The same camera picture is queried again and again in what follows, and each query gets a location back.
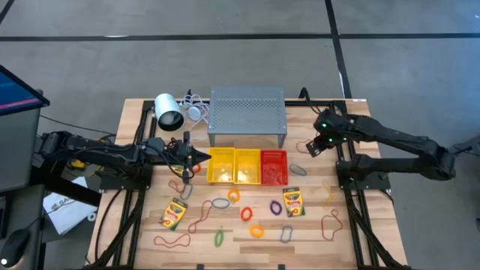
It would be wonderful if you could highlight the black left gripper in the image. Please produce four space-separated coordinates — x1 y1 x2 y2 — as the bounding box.
172 130 212 185

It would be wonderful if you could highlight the brown rubber band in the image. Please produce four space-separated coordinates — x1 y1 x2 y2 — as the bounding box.
295 138 314 155

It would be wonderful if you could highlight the yellow rubber band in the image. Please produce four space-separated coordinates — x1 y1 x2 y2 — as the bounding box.
321 181 338 211

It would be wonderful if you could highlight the large Crayola crayon box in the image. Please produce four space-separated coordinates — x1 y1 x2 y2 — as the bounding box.
282 186 306 218
159 197 188 232

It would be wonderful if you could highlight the long red rubber band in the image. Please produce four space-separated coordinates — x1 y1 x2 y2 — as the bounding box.
187 199 214 234

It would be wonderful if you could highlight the purple coil keychain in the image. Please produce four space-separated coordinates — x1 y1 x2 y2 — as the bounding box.
269 199 284 217

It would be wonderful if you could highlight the large red rubber band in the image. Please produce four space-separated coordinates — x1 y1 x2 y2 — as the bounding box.
152 232 192 249

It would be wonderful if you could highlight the dark grey desk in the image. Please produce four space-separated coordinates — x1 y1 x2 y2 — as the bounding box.
0 183 48 270

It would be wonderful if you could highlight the yellow plastic basket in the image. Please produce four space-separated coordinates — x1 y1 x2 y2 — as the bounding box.
207 147 236 185
234 148 263 186

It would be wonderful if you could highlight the red plastic basket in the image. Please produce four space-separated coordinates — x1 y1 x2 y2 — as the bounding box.
259 149 290 187

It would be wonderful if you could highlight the white cylindrical spot lamp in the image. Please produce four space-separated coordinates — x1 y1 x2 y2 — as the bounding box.
153 92 185 132

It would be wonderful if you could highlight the grey perforated metal shelf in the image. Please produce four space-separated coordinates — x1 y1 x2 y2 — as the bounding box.
207 86 289 148

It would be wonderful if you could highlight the black stand beam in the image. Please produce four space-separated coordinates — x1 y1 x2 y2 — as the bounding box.
29 164 102 208

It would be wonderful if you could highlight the white paper sheet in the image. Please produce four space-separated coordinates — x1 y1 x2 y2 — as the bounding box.
42 175 99 236

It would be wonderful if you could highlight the grey floor stand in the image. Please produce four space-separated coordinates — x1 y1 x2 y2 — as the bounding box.
445 134 480 158

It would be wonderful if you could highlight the grey cabinet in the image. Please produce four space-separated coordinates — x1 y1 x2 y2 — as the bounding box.
0 106 42 194

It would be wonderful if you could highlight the monitor with blue screen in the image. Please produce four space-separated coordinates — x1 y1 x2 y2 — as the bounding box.
0 64 51 117

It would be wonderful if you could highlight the black computer mouse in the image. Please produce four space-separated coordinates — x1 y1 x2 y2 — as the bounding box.
0 227 32 269

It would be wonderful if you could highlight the white lamp cable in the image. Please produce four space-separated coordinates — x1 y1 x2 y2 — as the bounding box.
178 93 211 142

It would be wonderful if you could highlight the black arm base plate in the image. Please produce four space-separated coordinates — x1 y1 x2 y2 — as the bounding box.
336 160 391 191
99 163 154 191

